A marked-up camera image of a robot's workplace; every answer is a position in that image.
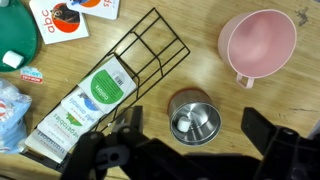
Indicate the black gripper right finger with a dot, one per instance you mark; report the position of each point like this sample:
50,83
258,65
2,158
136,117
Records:
283,150

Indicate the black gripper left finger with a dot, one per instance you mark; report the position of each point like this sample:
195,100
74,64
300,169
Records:
100,150

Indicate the silver steel bowl red base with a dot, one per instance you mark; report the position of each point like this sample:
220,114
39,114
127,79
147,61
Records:
203,123

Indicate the white marshmallow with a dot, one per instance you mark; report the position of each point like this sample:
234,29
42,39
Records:
183,124
3,2
13,59

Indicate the pink plastic cup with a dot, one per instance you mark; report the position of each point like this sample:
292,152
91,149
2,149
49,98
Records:
260,43

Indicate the vegetables booklet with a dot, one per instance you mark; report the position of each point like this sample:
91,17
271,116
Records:
66,125

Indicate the wild animals booklet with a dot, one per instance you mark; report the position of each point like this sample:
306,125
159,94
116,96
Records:
80,105

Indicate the transport booklet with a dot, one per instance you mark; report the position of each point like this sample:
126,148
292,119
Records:
50,145

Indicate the green colors booklet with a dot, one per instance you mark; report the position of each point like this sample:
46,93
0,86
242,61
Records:
105,85

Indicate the blue marshmallow bag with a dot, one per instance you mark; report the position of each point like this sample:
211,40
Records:
13,123

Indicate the abc board book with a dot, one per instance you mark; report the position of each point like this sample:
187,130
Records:
60,20

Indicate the green oval plate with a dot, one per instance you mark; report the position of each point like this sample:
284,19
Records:
16,30

